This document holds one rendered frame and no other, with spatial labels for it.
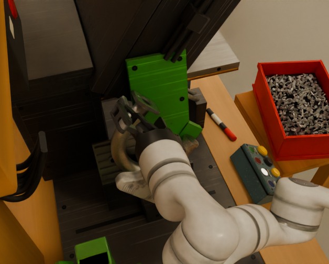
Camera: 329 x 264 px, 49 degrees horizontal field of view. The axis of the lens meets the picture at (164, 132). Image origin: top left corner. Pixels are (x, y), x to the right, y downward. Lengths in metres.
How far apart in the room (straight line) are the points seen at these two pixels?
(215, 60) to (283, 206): 0.39
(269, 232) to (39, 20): 0.63
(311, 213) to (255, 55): 2.13
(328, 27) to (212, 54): 2.34
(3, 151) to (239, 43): 2.65
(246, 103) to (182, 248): 0.88
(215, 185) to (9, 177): 0.74
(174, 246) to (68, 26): 0.54
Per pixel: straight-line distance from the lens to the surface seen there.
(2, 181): 0.24
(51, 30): 0.83
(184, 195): 0.46
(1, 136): 0.24
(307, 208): 0.70
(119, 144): 0.71
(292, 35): 3.02
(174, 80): 0.71
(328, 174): 1.32
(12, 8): 0.57
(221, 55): 0.91
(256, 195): 0.91
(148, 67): 0.68
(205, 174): 0.95
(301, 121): 1.15
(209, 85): 1.16
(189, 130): 0.78
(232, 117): 1.08
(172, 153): 0.53
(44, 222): 0.95
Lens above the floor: 1.70
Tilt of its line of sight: 52 degrees down
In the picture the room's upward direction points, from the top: straight up
